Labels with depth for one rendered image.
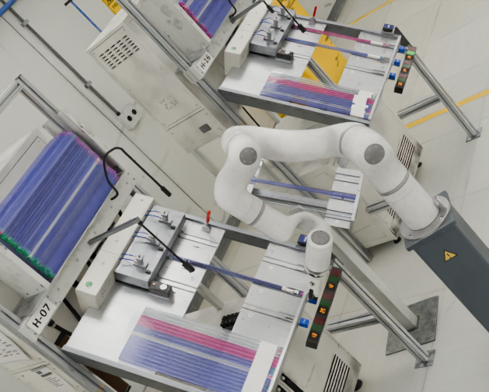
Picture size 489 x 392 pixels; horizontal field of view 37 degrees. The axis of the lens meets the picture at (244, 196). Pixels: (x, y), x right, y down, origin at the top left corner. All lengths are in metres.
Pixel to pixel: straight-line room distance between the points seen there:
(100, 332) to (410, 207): 1.12
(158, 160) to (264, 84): 1.71
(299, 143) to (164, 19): 1.38
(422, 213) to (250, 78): 1.34
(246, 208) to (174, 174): 2.82
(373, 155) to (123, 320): 1.04
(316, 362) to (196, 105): 1.32
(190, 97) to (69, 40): 1.63
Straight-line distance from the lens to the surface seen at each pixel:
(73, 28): 5.07
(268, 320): 2.60
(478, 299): 2.69
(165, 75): 3.52
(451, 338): 3.21
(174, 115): 3.66
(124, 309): 2.66
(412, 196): 2.43
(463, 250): 2.54
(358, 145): 2.27
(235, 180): 2.22
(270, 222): 2.31
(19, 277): 2.57
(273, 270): 2.73
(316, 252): 2.39
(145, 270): 2.67
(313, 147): 2.27
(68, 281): 2.63
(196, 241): 2.81
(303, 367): 3.05
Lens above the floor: 2.06
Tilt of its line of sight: 21 degrees down
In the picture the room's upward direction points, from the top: 45 degrees counter-clockwise
